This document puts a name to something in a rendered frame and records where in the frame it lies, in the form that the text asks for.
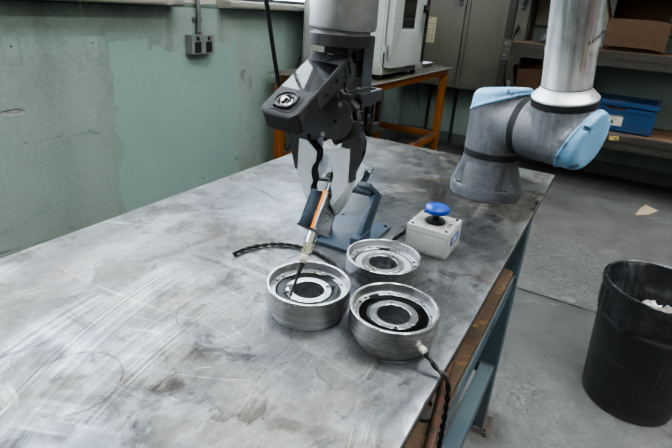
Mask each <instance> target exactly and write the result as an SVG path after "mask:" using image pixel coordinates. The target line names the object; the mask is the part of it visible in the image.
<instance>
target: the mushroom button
mask: <svg viewBox="0 0 672 448"><path fill-rule="evenodd" d="M424 210H425V211H426V212H427V213H428V214H431V215H432V220H434V221H439V219H440V216H446V215H448V214H449V213H450V209H449V207H448V206H447V205H445V204H443V203H440V202H430V203H427V204H426V205H425V209H424Z"/></svg>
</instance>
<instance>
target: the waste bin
mask: <svg viewBox="0 0 672 448"><path fill-rule="evenodd" d="M644 300H650V301H654V300H655V302H656V304H657V305H663V306H662V308H663V307H665V306H666V305H669V306H670V307H672V267H668V266H665V265H661V264H657V263H652V262H647V261H640V260H619V261H614V262H611V263H609V264H608V265H607V266H606V267H605V268H604V270H603V274H602V282H601V286H600V289H599V294H598V299H597V301H598V303H597V306H598V307H597V311H596V316H595V320H594V325H593V329H592V334H591V339H590V343H589V348H588V352H587V357H586V361H585V366H584V371H583V375H582V384H583V387H584V389H585V390H586V392H587V393H588V395H589V396H590V397H591V398H592V399H593V400H594V401H595V402H596V403H597V404H598V405H599V406H600V407H602V408H603V409H605V410H606V411H608V412H609V413H611V414H613V415H614V416H616V417H618V418H621V419H623V420H625V421H628V422H631V423H635V424H639V425H645V426H659V425H663V424H665V423H667V422H669V421H670V420H671V418H672V313H670V312H667V311H663V310H660V309H657V308H655V307H652V306H650V305H647V304H645V303H643V301H644Z"/></svg>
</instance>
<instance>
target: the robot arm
mask: <svg viewBox="0 0 672 448"><path fill-rule="evenodd" d="M309 6H310V17H309V26H310V27H311V28H314V31H310V44H314V45H320V46H324V52H318V51H315V52H313V53H312V54H311V56H310V57H309V58H308V59H307V60H306V61H305V62H304V63H303V64H302V65H301V66H300V67H299V68H298V69H297V70H296V71H295V72H294V73H293V74H292V75H291V76H290V77H289V78H288V79H287V80H286V81H285V82H284V83H283V84H282V85H281V86H280V87H279V88H278V89H277V90H276V91H275V92H274V94H273V95H272V96H271V97H270V98H269V99H268V100H267V101H266V102H265V103H264V104H263V105H262V106H261V108H262V112H263V115H264V118H265V121H266V125H267V127H270V128H273V129H277V130H280V131H284V132H287V133H290V147H291V152H292V157H293V161H294V166H295V168H296V169H297V174H298V178H299V181H300V184H301V186H302V189H303V192H304V194H305V196H306V199H308V196H309V194H310V191H311V189H316V190H318V188H317V183H318V181H319V178H320V176H321V175H322V174H323V173H324V172H325V171H326V169H327V167H328V162H329V157H328V155H326V154H325V153H323V137H324V138H328V139H331V140H332V142H333V144H334V145H338V144H341V143H342V144H341V148H339V149H338V150H336V151H334V152H333V153H331V154H330V166H331V169H332V171H333V180H332V182H331V191H332V196H331V199H330V202H329V205H330V208H331V210H332V213H333V215H334V216H337V215H338V214H339V213H340V212H341V211H342V210H343V208H344V207H345V206H346V204H347V202H348V200H349V198H350V196H351V193H352V190H353V188H354V187H355V186H356V185H357V184H358V183H359V182H360V180H361V179H362V177H363V175H364V165H363V163H362V161H363V159H364V156H365V153H366V148H367V138H366V136H365V133H366V131H367V124H368V123H370V131H369V133H374V132H376V131H379V127H380V117H381V108H382V98H383V89H381V88H374V87H372V86H371V79H372V68H373V58H374V47H375V37H374V36H373V35H371V32H375V31H376V30H377V20H378V9H379V0H310V1H309ZM606 6H607V0H551V3H550V12H549V21H548V29H547V38H546V47H545V55H544V64H543V72H542V81H541V86H540V87H539V88H537V89H536V90H535V91H533V89H532V88H526V87H485V88H480V89H478V90H476V92H475V93H474V96H473V100H472V105H471V107H470V116H469V122H468V128H467V134H466V140H465V146H464V152H463V156H462V157H461V159H460V161H459V163H458V165H457V167H456V169H455V171H454V173H453V174H452V176H451V181H450V189H451V191H452V192H454V193H455V194H457V195H459V196H461V197H463V198H466V199H469V200H472V201H476V202H481V203H488V204H510V203H514V202H517V201H518V200H519V198H520V194H521V181H520V173H519V165H518V163H519V157H520V155H521V156H524V157H528V158H531V159H534V160H538V161H541V162H544V163H548V164H551V165H553V166H554V167H562V168H566V169H570V170H578V169H581V168H583V167H584V166H586V165H587V164H588V163H590V162H591V161H592V159H593V158H594V157H595V156H596V154H597V153H598V152H599V150H600V148H601V147H602V145H603V143H604V141H605V139H606V136H607V134H608V131H609V127H610V115H609V114H608V113H607V112H605V111H604V110H599V105H600V99H601V96H600V94H599V93H598V92H597V91H596V90H595V89H594V88H593V84H594V78H595V72H596V66H597V60H598V54H599V48H600V42H601V36H602V30H603V24H604V18H605V12H606ZM376 102H379V104H378V114H377V122H375V123H374V113H375V103H376ZM371 105H372V110H371V115H368V110H369V106H371Z"/></svg>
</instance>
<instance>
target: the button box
mask: <svg viewBox="0 0 672 448"><path fill-rule="evenodd" d="M461 226H462V220H459V219H455V218H451V217H448V216H440V219H439V221H434V220H432V215H431V214H428V213H427V212H426V211H425V210H422V211H421V212H420V213H419V214H417V215H416V216H415V217H414V218H413V219H412V220H410V221H409V222H408V223H407V229H406V236H405V244H407V245H409V246H411V247H412V248H414V249H415V250H416V251H417V252H419V253H422V254H425V255H429V256H432V257H435V258H438V259H441V260H446V258H447V257H448V256H449V255H450V254H451V252H452V251H453V250H454V249H455V248H456V246H457V245H458V243H459V237H460V231H461Z"/></svg>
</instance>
